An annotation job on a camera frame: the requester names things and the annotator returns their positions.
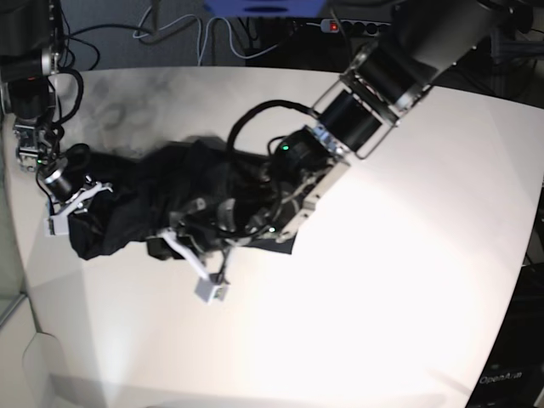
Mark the light grey cable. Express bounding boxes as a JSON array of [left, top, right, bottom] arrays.
[[133, 12, 320, 67]]

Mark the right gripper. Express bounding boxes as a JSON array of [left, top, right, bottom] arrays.
[[43, 181, 113, 237]]

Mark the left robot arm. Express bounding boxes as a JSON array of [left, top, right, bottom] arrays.
[[147, 1, 524, 302]]

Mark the blue plastic bin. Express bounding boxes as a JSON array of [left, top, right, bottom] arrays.
[[205, 0, 326, 18]]

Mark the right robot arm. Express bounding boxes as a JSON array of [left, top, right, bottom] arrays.
[[1, 1, 112, 236]]

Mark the grey power strip red switch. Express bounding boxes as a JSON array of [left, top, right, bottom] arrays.
[[317, 19, 390, 37]]

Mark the glass side panel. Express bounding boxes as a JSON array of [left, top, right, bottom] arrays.
[[1, 187, 26, 325]]

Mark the dark long-sleeve T-shirt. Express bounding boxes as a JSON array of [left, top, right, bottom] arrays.
[[65, 139, 273, 260]]

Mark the black OpenArm control box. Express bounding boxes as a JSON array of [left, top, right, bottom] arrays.
[[467, 263, 543, 407]]

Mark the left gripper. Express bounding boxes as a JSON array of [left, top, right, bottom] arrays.
[[146, 197, 239, 306]]

